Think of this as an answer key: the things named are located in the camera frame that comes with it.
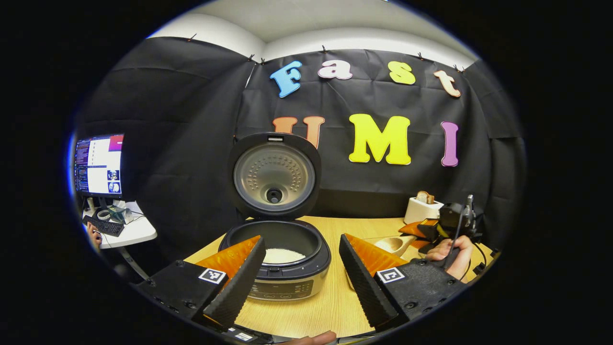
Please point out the wooden spoon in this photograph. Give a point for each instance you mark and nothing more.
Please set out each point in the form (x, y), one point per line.
(392, 245)

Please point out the black backdrop cloth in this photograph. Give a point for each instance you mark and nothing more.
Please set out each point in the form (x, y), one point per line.
(191, 120)

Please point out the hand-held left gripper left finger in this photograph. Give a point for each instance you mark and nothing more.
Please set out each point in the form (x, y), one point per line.
(239, 287)

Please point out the white side table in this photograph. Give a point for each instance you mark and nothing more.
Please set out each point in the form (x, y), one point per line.
(139, 232)

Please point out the toast bread slice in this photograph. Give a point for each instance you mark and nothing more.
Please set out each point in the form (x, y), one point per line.
(431, 198)
(421, 196)

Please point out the white tape roll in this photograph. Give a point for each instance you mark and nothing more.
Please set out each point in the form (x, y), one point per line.
(104, 214)

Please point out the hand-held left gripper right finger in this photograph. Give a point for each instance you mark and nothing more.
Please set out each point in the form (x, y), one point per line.
(364, 292)

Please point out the white rice heap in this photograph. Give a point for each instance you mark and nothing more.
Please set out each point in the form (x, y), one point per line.
(285, 256)

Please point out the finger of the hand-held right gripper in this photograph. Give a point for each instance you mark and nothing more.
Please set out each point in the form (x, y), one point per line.
(421, 243)
(414, 229)

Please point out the green clear plastic item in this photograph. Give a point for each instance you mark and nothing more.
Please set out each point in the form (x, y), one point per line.
(119, 214)

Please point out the black steel rice cooker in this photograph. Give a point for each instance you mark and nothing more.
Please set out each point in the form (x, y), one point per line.
(275, 177)

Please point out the black keyboard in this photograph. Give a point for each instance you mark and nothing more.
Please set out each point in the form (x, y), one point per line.
(105, 226)

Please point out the white toaster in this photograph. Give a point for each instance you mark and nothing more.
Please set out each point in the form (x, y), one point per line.
(421, 211)

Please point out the computer monitor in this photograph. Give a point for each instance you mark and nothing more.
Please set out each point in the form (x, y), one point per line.
(100, 165)

